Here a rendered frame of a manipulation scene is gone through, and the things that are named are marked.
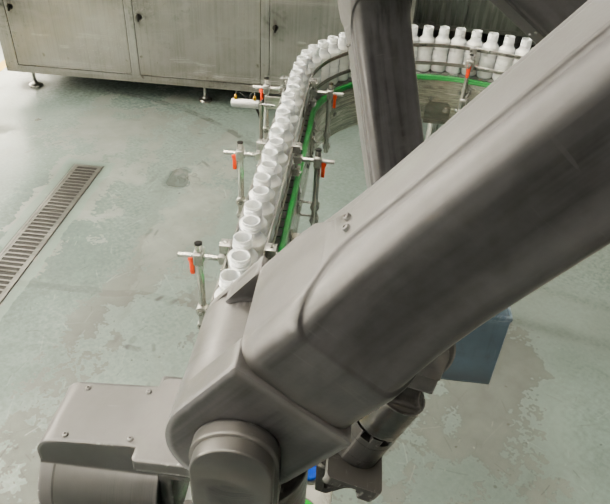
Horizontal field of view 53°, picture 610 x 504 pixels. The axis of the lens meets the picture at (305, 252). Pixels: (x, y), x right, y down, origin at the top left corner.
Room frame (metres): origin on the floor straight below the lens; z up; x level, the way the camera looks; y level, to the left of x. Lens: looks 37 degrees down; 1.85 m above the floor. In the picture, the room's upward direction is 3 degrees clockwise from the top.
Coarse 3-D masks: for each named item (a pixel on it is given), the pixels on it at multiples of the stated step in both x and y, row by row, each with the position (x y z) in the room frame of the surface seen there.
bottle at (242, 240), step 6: (234, 234) 0.95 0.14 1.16; (240, 234) 0.96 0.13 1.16; (246, 234) 0.96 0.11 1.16; (234, 240) 0.93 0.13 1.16; (240, 240) 0.96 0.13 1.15; (246, 240) 0.96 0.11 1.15; (252, 240) 0.95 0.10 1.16; (234, 246) 0.93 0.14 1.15; (240, 246) 0.93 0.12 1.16; (246, 246) 0.93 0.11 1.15; (252, 246) 0.94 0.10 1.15; (252, 252) 0.94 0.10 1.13; (228, 258) 0.93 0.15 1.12; (252, 258) 0.93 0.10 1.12; (228, 264) 0.94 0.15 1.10; (252, 264) 0.92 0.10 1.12
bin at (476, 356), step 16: (496, 320) 1.00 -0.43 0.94; (512, 320) 0.99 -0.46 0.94; (480, 336) 1.00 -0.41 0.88; (496, 336) 1.00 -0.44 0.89; (464, 352) 1.00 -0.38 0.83; (480, 352) 1.00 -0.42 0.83; (496, 352) 1.00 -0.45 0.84; (448, 368) 1.00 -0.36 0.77; (464, 368) 1.00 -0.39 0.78; (480, 368) 1.00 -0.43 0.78
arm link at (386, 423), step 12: (396, 396) 0.41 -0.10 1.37; (408, 396) 0.41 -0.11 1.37; (420, 396) 0.42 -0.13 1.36; (384, 408) 0.40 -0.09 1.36; (396, 408) 0.39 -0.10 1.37; (408, 408) 0.40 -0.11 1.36; (420, 408) 0.40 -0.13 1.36; (360, 420) 0.40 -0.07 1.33; (372, 420) 0.40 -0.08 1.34; (384, 420) 0.39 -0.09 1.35; (396, 420) 0.39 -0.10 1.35; (408, 420) 0.39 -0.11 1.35; (372, 432) 0.39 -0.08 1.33; (384, 432) 0.39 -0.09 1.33; (396, 432) 0.39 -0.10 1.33
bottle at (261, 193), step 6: (258, 186) 1.13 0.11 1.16; (264, 186) 1.13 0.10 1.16; (252, 192) 1.12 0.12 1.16; (258, 192) 1.13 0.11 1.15; (264, 192) 1.13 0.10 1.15; (252, 198) 1.11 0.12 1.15; (258, 198) 1.10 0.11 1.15; (264, 198) 1.10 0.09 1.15; (264, 204) 1.10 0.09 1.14; (270, 204) 1.12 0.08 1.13; (264, 210) 1.10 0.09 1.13; (270, 210) 1.10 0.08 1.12; (264, 216) 1.09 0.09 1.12; (270, 216) 1.10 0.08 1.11; (270, 222) 1.10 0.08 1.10; (270, 240) 1.10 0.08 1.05
